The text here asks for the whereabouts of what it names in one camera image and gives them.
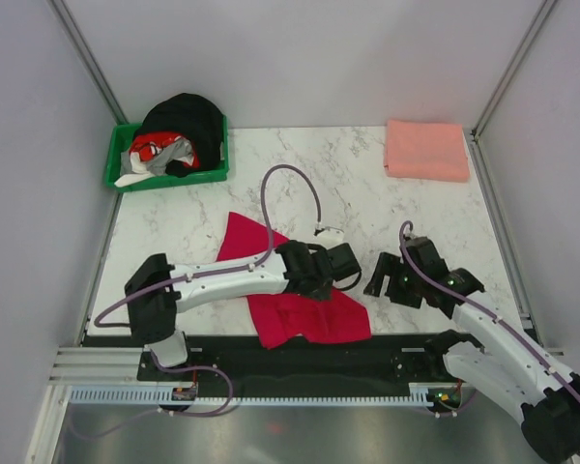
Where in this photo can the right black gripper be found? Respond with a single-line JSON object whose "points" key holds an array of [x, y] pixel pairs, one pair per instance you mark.
{"points": [[390, 265]]}

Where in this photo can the magenta t shirt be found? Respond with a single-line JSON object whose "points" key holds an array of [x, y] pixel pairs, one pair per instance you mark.
{"points": [[278, 318]]}

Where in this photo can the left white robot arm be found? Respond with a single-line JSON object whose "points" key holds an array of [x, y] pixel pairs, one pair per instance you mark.
{"points": [[158, 291]]}

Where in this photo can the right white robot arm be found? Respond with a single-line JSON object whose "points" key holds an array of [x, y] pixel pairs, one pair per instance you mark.
{"points": [[503, 363]]}

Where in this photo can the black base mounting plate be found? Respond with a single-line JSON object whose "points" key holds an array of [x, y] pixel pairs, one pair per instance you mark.
{"points": [[385, 363]]}

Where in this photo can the folded salmon pink t shirt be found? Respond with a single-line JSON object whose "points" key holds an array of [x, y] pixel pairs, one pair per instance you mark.
{"points": [[426, 151]]}

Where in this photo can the grey garment in bin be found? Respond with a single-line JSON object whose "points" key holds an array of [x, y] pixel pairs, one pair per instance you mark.
{"points": [[177, 160]]}

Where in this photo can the black garment in bin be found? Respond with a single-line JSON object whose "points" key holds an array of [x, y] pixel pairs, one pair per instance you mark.
{"points": [[193, 117]]}

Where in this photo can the white garment in bin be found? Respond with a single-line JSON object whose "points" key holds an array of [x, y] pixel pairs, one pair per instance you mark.
{"points": [[132, 171]]}

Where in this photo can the red garment in bin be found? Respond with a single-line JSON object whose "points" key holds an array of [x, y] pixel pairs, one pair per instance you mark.
{"points": [[149, 145]]}

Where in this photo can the green plastic bin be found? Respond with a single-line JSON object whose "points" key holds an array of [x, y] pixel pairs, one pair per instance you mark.
{"points": [[120, 141]]}

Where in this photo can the light blue cable duct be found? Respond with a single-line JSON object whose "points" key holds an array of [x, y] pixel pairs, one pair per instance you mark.
{"points": [[168, 396]]}

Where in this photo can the left aluminium frame post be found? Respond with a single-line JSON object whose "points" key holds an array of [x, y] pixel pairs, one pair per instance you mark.
{"points": [[87, 57]]}

